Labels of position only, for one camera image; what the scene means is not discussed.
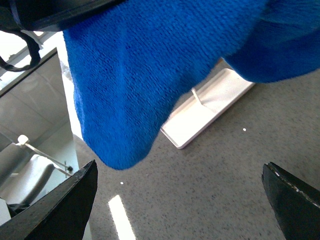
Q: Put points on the blue microfiber cloth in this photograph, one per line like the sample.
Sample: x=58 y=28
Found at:
x=131 y=63

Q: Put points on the black gripper overhead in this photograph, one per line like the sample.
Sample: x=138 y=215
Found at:
x=49 y=15

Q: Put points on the white towel rack with wooden bars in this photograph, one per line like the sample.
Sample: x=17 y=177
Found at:
x=205 y=105

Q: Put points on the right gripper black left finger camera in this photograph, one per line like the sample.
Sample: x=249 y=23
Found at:
x=62 y=214

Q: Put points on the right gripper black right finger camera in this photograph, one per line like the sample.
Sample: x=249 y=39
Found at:
x=295 y=203

